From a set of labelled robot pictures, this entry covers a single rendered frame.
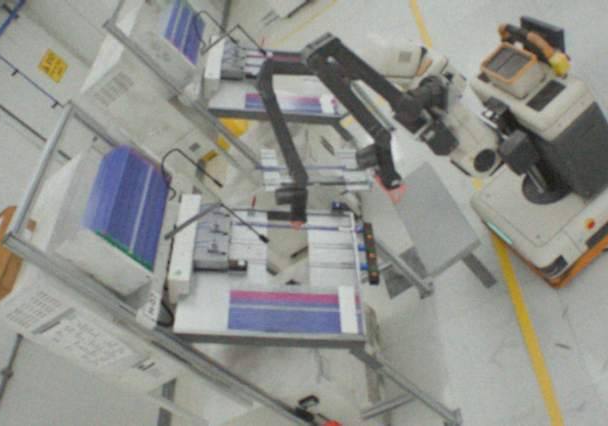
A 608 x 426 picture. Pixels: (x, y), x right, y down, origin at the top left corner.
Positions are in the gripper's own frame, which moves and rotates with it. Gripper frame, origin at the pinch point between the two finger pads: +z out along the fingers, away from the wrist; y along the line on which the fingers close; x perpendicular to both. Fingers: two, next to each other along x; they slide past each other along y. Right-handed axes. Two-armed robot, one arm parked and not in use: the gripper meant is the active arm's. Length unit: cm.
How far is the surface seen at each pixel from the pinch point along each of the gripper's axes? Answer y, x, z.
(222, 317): 40.7, -27.1, 9.6
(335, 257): 6.3, 17.1, 10.2
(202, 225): -1.6, -38.9, 4.2
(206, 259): 17.3, -35.3, 3.9
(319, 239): -3.7, 10.7, 10.3
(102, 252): 39, -69, -21
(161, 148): -95, -72, 39
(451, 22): -247, 118, 21
